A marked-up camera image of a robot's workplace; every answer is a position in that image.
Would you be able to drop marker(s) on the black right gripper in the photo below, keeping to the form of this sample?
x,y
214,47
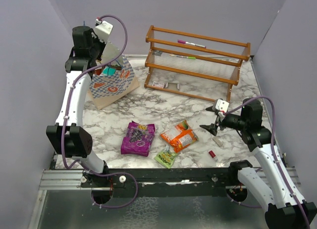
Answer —
x,y
212,127

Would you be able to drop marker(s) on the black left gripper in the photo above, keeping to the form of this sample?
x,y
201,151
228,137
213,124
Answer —
x,y
101,43

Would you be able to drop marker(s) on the teal snack bag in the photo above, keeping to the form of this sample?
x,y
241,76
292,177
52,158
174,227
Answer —
x,y
108,71

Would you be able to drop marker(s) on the orange snack bag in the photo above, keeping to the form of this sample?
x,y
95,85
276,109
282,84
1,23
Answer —
x,y
180,136

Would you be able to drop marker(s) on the checkered paper bag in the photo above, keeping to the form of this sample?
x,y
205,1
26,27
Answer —
x,y
105,90

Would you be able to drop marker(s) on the light green candy packet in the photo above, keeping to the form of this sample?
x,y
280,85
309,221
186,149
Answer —
x,y
166,157

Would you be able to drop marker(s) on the red chip bag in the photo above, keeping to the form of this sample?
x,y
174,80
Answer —
x,y
98,71

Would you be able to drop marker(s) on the brown sea salt snack bag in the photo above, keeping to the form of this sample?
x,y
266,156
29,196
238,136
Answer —
x,y
116,67

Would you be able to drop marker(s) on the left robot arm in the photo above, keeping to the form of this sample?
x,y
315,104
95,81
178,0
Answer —
x,y
67,135

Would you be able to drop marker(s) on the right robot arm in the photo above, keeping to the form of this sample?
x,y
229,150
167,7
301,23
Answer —
x,y
283,205

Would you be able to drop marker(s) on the purple raisin snack bag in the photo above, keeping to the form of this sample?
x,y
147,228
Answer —
x,y
138,139

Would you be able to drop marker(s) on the small beige wrapper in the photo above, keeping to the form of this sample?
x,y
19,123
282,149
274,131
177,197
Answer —
x,y
217,141

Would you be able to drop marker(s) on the red lip balm tube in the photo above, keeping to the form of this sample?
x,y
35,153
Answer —
x,y
213,155

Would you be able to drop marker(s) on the wooden shelf rack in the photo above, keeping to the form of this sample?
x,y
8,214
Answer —
x,y
212,75

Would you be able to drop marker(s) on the small red white card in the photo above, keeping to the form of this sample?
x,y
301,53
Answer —
x,y
159,85

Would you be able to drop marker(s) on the green marker pen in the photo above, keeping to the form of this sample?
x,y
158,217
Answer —
x,y
181,56

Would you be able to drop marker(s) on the pink marker pen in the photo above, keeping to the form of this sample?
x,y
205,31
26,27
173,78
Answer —
x,y
189,43

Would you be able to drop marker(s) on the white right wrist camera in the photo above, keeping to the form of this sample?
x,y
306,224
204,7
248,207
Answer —
x,y
221,106

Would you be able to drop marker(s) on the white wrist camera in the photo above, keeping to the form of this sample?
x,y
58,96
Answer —
x,y
103,30
221,106

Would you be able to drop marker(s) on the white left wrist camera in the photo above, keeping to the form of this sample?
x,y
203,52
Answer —
x,y
103,30

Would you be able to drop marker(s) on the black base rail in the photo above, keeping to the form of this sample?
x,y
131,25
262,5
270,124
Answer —
x,y
163,182

